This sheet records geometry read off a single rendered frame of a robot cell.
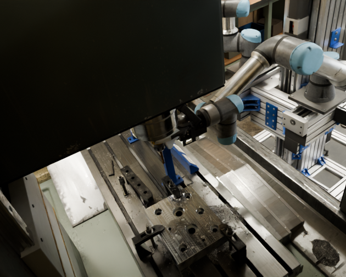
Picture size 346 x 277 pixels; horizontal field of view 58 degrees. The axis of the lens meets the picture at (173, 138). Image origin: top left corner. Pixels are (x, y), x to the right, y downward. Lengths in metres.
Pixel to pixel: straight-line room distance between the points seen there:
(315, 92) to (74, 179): 1.43
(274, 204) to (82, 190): 1.09
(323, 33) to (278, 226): 1.02
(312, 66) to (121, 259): 1.23
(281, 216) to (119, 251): 0.83
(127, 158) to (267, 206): 0.77
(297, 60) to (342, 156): 1.58
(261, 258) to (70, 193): 1.16
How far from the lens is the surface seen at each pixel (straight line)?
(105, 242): 1.77
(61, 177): 2.02
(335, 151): 2.76
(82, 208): 1.92
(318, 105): 1.75
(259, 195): 1.68
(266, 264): 1.27
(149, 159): 1.68
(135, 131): 0.96
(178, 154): 1.58
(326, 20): 1.87
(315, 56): 1.29
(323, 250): 1.62
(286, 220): 1.64
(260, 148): 1.82
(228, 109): 1.13
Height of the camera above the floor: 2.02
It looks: 39 degrees down
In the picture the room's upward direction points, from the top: 11 degrees counter-clockwise
